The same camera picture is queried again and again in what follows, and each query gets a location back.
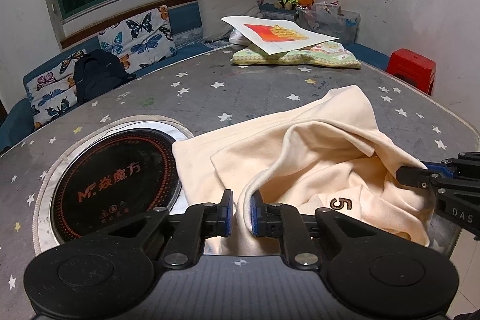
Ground clear plastic storage box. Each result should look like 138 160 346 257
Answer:
295 3 360 45

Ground butterfly cushion at sofa end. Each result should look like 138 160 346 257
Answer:
26 49 87 129

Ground grey pillow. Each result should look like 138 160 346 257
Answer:
197 0 262 42

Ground red plastic stool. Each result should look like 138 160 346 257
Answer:
386 49 436 95

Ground white poster with red print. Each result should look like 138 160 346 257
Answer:
221 15 337 55

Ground round black induction cooktop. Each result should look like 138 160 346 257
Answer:
50 128 181 243

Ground green patterned folded blanket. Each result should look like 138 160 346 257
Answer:
230 41 361 69

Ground cream sweater with number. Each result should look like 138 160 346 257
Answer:
172 85 434 256

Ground butterfly cushion near window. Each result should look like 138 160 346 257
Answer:
97 5 176 74

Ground dark blue backpack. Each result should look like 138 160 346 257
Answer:
73 49 136 106

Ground orange plush toy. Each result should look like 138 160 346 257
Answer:
298 0 315 10

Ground blue sofa bench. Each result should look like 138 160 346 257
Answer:
1 2 389 153

